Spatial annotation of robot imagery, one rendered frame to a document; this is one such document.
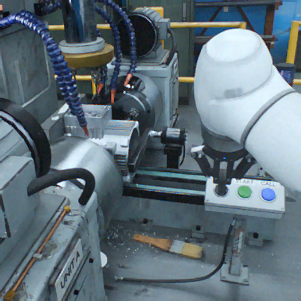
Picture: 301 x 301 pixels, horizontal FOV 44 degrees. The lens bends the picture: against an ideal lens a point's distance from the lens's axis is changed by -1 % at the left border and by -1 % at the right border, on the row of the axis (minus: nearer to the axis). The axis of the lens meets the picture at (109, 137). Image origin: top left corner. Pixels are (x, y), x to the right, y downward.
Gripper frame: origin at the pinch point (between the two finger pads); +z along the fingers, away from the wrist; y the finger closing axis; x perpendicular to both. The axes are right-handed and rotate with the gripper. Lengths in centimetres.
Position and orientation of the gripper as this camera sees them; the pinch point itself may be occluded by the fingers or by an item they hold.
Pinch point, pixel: (222, 181)
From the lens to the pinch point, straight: 85.9
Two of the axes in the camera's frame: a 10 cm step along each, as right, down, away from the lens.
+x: -2.1, 8.5, -4.9
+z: 2.1, 5.3, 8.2
